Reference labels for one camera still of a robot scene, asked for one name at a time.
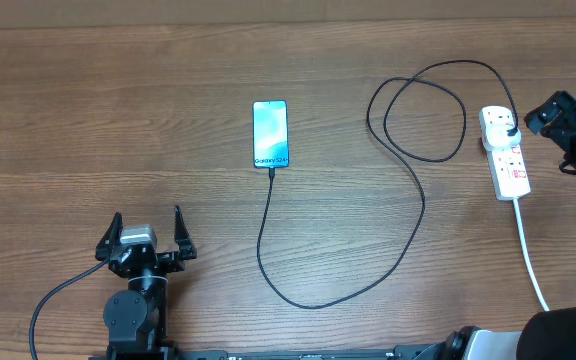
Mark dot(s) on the white power strip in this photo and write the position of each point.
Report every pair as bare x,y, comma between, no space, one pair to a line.
507,166

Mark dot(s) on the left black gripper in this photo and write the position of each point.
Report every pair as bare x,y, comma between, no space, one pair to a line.
173,261

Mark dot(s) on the blue screen smartphone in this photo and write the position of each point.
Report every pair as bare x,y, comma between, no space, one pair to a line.
270,134

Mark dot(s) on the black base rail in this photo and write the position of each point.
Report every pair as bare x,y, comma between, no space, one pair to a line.
308,354

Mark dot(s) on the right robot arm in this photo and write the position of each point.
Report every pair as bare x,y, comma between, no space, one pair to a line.
550,334

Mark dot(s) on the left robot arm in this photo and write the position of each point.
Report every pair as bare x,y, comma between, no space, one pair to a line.
136,317

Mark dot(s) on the white charger plug adapter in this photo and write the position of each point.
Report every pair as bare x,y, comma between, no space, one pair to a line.
497,137

